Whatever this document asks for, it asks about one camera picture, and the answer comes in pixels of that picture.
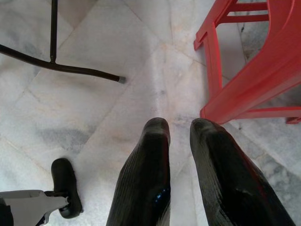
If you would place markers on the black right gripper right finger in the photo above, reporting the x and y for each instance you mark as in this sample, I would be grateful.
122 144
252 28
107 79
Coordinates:
225 174

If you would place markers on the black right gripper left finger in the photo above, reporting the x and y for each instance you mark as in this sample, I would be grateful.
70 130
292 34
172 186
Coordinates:
143 169

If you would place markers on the black robot right foot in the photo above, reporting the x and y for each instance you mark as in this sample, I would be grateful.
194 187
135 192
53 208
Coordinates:
63 174

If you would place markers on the red plastic chair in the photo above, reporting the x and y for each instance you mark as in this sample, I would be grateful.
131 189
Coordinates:
258 77

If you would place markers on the silver robot right leg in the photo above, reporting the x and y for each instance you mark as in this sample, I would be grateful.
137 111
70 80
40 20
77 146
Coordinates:
28 202

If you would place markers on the curved dark metal table leg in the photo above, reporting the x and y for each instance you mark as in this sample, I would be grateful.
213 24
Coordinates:
70 69

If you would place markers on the thin dark metal table strut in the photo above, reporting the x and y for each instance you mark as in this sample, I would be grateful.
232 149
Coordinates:
54 28

